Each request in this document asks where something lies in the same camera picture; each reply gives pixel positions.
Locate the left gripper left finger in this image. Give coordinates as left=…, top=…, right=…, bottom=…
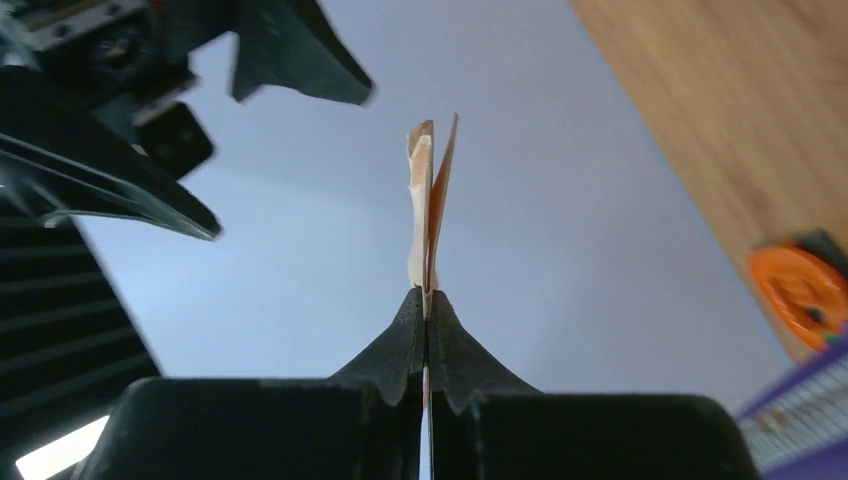
left=76, top=288, right=425, bottom=479

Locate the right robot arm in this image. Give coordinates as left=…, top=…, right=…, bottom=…
left=1, top=1, right=373, bottom=479

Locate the beige letter paper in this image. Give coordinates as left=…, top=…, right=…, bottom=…
left=405, top=112, right=460, bottom=399

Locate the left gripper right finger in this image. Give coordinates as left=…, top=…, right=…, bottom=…
left=427, top=291, right=758, bottom=479

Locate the purple stand with device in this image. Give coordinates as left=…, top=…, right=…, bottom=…
left=736, top=337, right=847, bottom=480

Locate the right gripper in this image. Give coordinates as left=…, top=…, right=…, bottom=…
left=1, top=0, right=373, bottom=241

